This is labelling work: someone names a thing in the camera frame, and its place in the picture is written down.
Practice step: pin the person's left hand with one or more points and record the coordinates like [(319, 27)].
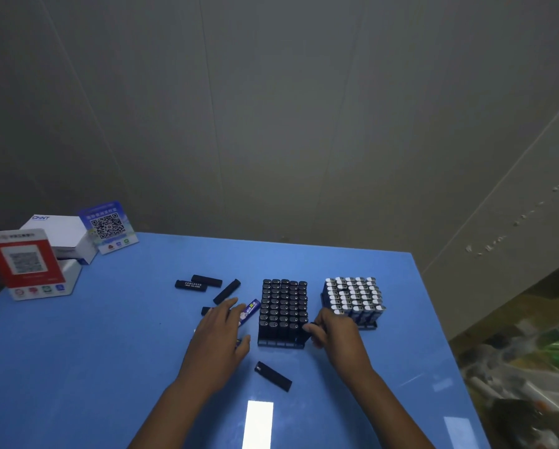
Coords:
[(214, 346)]

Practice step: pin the person's right hand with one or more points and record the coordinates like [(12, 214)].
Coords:
[(345, 346)]

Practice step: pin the black grid tray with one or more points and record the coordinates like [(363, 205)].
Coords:
[(368, 326), (279, 344)]

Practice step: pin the black slim lighter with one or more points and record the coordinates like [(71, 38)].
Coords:
[(226, 291), (273, 376), (206, 310), (209, 280)]

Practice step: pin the blue silver-capped lighter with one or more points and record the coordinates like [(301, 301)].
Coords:
[(249, 312)]

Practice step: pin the row of blue lighters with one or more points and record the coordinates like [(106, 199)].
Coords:
[(354, 296)]

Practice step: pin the row of black lighters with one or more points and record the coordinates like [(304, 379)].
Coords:
[(281, 306)]

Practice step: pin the person's right forearm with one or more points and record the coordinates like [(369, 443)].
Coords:
[(396, 416)]

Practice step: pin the blue code sign stand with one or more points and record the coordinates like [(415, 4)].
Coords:
[(107, 226)]

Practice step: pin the crumpled clear plastic bags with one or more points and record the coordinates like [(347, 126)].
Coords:
[(527, 388)]

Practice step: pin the white cardboard box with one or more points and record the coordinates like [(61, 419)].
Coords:
[(59, 231)]

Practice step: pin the red code sign stand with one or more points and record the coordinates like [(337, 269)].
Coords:
[(22, 261)]

